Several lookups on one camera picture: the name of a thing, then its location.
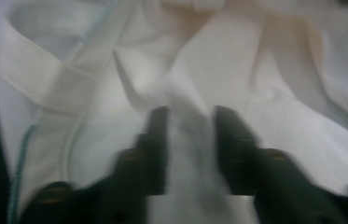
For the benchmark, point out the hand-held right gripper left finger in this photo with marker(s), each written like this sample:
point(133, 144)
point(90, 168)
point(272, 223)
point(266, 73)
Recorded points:
point(154, 149)

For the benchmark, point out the white cloth garment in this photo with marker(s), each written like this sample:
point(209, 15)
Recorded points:
point(240, 77)

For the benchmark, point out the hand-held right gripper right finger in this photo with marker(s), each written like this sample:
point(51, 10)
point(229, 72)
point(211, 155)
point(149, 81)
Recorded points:
point(237, 149)

